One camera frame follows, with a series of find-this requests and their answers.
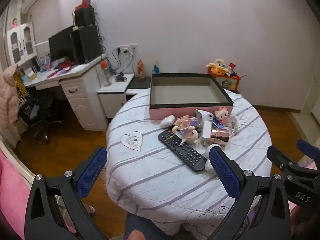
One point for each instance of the pink jacket on chair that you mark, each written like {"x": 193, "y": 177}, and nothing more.
{"x": 9, "y": 101}

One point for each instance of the heart-shaped wifi sign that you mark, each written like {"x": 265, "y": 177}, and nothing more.
{"x": 133, "y": 141}

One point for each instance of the orange toy storage box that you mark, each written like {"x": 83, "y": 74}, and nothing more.
{"x": 227, "y": 82}

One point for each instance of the black computer tower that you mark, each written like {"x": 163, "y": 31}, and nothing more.
{"x": 86, "y": 45}

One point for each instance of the black TV remote control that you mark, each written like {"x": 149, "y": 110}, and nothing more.
{"x": 189, "y": 156}

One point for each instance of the white charger adapter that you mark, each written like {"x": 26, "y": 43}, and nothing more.
{"x": 206, "y": 132}

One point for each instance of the black office chair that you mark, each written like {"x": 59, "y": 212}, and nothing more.
{"x": 41, "y": 113}

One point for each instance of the white plush toy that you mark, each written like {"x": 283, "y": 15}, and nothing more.
{"x": 218, "y": 67}

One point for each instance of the black computer monitor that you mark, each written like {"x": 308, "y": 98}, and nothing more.
{"x": 60, "y": 45}

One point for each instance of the pink Hello Kitty block figure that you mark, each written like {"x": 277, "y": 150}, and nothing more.
{"x": 222, "y": 115}

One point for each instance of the white desk with drawers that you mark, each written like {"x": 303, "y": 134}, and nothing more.
{"x": 80, "y": 86}

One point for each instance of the white glass-door cabinet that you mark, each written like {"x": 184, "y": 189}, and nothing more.
{"x": 20, "y": 43}

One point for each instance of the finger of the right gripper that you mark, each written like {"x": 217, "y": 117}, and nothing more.
{"x": 308, "y": 149}
{"x": 280, "y": 160}

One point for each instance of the white earbuds case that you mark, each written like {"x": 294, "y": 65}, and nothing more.
{"x": 168, "y": 121}

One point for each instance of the right hand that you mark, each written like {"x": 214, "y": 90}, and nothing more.
{"x": 304, "y": 223}

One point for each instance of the black speaker on tower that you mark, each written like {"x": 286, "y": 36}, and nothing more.
{"x": 84, "y": 17}

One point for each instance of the blue white snack bag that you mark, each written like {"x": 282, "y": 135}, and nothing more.
{"x": 156, "y": 68}

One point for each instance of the white low side cabinet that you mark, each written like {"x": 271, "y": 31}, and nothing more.
{"x": 113, "y": 97}

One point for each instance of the wall power outlet strip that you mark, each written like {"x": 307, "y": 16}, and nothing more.
{"x": 127, "y": 48}

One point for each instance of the orange snack bag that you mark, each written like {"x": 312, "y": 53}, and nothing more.
{"x": 140, "y": 70}

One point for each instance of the orange-cap water bottle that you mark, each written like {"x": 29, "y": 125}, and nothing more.
{"x": 106, "y": 73}

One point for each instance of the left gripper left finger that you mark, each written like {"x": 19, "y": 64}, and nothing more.
{"x": 43, "y": 218}

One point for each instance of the pink pig figurine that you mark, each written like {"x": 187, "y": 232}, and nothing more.
{"x": 186, "y": 125}

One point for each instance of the pink storage box tray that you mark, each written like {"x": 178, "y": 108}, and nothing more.
{"x": 181, "y": 94}

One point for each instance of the rose gold metal cup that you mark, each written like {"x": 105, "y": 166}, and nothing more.
{"x": 219, "y": 136}

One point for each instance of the white striped quilted tablecloth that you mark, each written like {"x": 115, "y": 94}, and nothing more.
{"x": 154, "y": 183}

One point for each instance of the left hand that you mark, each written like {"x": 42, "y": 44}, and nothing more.
{"x": 136, "y": 235}

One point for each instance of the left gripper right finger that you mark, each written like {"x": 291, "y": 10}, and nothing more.
{"x": 260, "y": 210}

